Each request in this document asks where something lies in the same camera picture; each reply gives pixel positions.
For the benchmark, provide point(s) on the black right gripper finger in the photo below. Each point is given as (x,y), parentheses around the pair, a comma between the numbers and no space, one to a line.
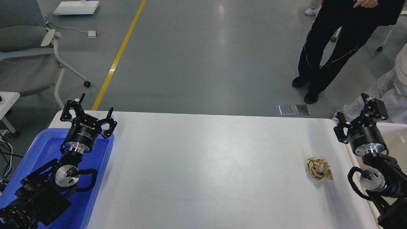
(374,110)
(341,124)

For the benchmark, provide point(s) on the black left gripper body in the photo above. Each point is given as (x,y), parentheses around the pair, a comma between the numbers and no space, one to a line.
(83,133)

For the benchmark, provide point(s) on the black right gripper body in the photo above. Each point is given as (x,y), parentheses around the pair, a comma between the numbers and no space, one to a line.
(366,139)

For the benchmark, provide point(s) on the brown paper ball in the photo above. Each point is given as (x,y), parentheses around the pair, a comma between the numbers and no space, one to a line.
(319,168)

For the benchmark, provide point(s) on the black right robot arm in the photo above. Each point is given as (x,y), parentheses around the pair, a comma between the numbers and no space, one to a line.
(383,182)

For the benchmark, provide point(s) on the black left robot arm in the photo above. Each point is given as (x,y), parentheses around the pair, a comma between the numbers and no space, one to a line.
(44,194)

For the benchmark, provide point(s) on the person in white clothes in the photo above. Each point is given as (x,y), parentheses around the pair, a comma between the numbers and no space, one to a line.
(391,88)

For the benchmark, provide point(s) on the beige plastic bin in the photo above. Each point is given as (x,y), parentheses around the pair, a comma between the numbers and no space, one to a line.
(395,137)

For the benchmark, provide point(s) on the right metal floor plate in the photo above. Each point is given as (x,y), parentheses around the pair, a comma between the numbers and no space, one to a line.
(302,109)

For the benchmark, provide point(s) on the metal floor plate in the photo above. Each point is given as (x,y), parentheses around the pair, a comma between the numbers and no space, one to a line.
(286,110)
(302,109)

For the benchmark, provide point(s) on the left metal floor plate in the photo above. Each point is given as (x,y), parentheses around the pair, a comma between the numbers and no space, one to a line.
(286,110)

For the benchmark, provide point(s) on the white side table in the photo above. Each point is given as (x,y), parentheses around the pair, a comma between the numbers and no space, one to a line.
(7,101)

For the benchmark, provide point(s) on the white rolling chair base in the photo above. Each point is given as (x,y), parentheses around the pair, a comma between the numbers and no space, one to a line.
(378,49)

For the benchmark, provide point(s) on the grey office chair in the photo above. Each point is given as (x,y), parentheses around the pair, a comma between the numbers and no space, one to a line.
(30,58)

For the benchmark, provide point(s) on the person in black clothes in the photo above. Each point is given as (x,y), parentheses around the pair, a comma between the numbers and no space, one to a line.
(321,60)

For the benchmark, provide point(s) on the white flat board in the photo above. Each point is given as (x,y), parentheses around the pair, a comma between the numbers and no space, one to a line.
(85,7)

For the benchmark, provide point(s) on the white shoe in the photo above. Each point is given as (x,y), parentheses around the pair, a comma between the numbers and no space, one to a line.
(311,11)

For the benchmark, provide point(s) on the white power adapter with cable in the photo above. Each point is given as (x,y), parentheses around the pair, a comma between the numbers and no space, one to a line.
(89,33)

